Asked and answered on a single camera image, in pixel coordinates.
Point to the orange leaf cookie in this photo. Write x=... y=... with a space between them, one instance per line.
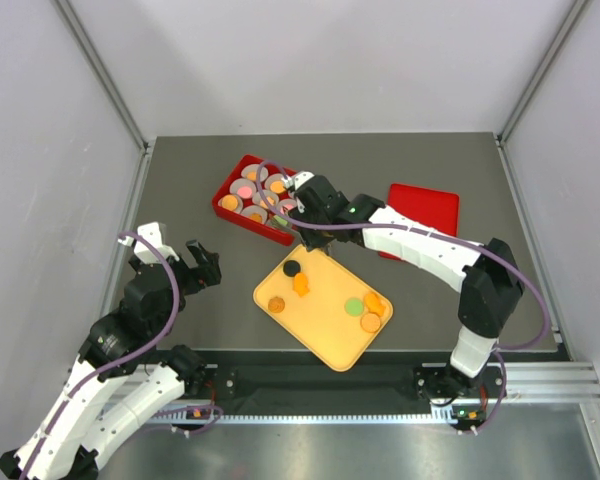
x=266 y=203

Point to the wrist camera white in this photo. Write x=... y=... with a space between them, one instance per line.
x=153 y=233
x=294 y=182

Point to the white paper cup back-middle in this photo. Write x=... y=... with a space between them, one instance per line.
x=272 y=178

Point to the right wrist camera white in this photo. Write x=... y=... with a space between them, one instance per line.
x=294 y=182

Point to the orange fish cookie left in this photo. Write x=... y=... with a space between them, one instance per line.
x=300 y=284

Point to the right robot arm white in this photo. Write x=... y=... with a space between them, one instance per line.
x=482 y=275

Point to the aluminium frame right post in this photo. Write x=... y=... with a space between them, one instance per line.
x=550 y=55

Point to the white paper cup back-left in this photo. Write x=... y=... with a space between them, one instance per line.
x=262 y=173

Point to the white paper cup front-right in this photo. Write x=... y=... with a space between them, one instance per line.
x=275 y=227

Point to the orange fish cookie right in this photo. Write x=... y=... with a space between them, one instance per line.
x=374 y=304

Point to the round dotted biscuit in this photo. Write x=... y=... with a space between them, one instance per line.
x=370 y=322
x=230 y=202
x=277 y=187

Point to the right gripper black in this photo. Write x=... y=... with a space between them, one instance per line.
x=313 y=241

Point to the yellow tray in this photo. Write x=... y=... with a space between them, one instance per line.
x=318 y=320

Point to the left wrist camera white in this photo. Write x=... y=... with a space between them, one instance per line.
x=153 y=233

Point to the aluminium frame post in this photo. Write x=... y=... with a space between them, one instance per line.
x=76 y=28
x=550 y=55

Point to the green sandwich cookie right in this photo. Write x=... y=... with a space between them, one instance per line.
x=354 y=307

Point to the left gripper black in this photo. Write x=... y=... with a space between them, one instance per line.
x=208 y=273

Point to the red cookie box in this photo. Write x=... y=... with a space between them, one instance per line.
x=284 y=235

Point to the orange fish cookie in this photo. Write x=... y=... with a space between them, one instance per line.
x=300 y=284
x=374 y=304

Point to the white paper cup front-left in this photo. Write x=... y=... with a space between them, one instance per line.
x=238 y=211

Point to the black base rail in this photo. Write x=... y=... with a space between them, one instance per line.
x=296 y=383

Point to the white paper cup middle-left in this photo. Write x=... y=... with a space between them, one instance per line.
x=236 y=184

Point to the white paper cup centre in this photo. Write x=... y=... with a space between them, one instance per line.
x=258 y=196

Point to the aluminium frame left post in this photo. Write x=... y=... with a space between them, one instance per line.
x=76 y=28

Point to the orange swirl cookie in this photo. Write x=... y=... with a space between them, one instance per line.
x=276 y=305

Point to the pink sandwich cookie top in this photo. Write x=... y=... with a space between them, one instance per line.
x=244 y=192

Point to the red box lid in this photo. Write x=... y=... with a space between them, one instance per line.
x=433 y=208

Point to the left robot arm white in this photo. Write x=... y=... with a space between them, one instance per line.
x=120 y=379

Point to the white paper cup front-middle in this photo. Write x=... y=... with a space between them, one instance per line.
x=255 y=209

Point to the green sandwich cookie top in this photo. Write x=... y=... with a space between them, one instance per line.
x=280 y=221

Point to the black sandwich cookie top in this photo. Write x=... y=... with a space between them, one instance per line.
x=291 y=268

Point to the toothed cable duct strip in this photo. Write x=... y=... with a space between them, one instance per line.
x=433 y=415

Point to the green sandwich cookie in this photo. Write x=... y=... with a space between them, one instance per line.
x=280 y=221
x=354 y=307

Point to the metal tongs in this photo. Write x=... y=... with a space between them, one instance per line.
x=282 y=222

